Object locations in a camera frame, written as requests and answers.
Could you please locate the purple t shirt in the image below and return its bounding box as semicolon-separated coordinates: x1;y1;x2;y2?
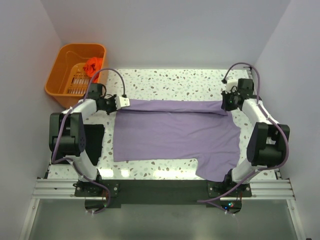
112;99;241;182

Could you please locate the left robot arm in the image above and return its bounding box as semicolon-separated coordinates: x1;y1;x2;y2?
49;83;121;198

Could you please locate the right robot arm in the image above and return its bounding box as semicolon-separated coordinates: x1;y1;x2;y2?
218;78;290;197

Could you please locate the folded black t shirt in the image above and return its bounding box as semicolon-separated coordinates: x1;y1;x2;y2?
50;123;106;166

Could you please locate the orange t shirt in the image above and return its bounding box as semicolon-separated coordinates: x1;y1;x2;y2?
83;57;103;77

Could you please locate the orange plastic basket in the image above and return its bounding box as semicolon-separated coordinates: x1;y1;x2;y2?
44;43;108;109

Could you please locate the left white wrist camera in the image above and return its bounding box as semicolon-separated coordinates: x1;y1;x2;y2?
115;96;130;110

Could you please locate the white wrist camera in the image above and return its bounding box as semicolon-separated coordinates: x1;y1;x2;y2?
115;96;130;110
221;77;238;94

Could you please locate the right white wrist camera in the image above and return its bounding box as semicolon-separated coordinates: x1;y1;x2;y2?
221;77;238;94

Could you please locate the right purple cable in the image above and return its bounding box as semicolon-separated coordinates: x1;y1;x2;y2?
197;62;291;210

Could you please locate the purple cable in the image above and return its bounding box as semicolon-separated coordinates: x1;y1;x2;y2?
51;68;127;215
197;62;291;210

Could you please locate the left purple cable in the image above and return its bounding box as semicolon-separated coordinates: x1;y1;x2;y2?
51;68;127;215

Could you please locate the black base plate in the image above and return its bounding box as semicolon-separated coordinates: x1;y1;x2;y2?
74;178;252;215

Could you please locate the aluminium rail frame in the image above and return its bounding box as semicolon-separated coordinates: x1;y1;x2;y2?
18;64;307;240

